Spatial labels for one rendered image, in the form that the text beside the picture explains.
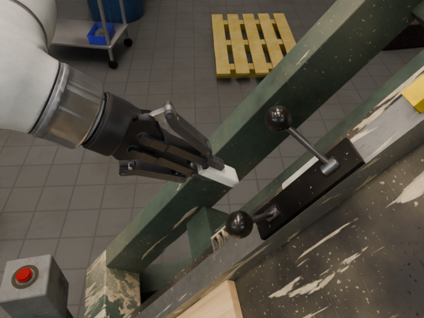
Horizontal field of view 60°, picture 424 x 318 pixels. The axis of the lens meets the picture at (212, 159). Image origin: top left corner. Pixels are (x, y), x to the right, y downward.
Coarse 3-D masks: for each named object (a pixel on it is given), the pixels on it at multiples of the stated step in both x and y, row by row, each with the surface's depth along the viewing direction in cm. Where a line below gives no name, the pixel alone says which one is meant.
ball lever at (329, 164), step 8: (272, 112) 50; (280, 112) 50; (288, 112) 50; (272, 120) 50; (280, 120) 50; (288, 120) 50; (272, 128) 51; (280, 128) 50; (288, 128) 51; (296, 136) 52; (304, 144) 52; (312, 144) 52; (312, 152) 52; (320, 152) 52; (320, 160) 53; (328, 160) 52; (336, 160) 52; (328, 168) 52; (336, 168) 52
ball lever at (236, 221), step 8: (272, 208) 58; (232, 216) 49; (240, 216) 49; (248, 216) 49; (256, 216) 53; (264, 216) 55; (272, 216) 57; (232, 224) 49; (240, 224) 48; (248, 224) 49; (232, 232) 49; (240, 232) 48; (248, 232) 49
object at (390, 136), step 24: (384, 120) 50; (408, 120) 47; (360, 144) 52; (384, 144) 49; (408, 144) 49; (360, 168) 50; (384, 168) 51; (336, 192) 53; (312, 216) 57; (240, 240) 64; (264, 240) 59; (216, 264) 66; (240, 264) 63; (192, 288) 69; (144, 312) 79; (168, 312) 73
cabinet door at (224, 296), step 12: (216, 288) 67; (228, 288) 65; (204, 300) 69; (216, 300) 66; (228, 300) 64; (192, 312) 70; (204, 312) 68; (216, 312) 65; (228, 312) 63; (240, 312) 63
